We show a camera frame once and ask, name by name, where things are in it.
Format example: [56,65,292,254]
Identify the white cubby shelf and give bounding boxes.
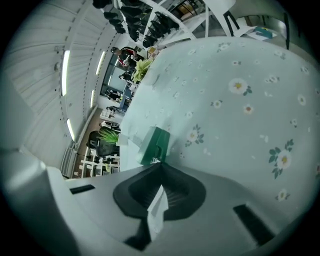
[71,146,121,179]

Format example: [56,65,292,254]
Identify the dark glass partition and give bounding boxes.
[99,53,131,98]

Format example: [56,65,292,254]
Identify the white shelving rack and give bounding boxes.
[112,0,237,48]

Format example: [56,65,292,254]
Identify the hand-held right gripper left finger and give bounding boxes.
[65,162,163,254]

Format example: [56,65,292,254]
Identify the loose white documents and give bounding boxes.
[236,24,266,38]

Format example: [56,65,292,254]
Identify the grey chair black legs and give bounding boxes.
[222,9,292,51]

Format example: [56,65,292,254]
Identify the teal booklet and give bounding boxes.
[253,26,275,40]

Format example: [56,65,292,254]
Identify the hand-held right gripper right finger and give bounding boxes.
[154,161,296,256]

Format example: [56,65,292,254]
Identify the rows of black bags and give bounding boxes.
[92,0,181,48]

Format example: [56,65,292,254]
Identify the leafy green potted plant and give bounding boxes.
[130,58,154,84]

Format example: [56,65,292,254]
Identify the black mesh office chair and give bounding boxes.
[86,130,121,158]

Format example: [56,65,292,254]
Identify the small dark green object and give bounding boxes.
[135,126,171,166]

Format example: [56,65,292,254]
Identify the spiky green potted plant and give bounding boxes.
[98,126,129,147]

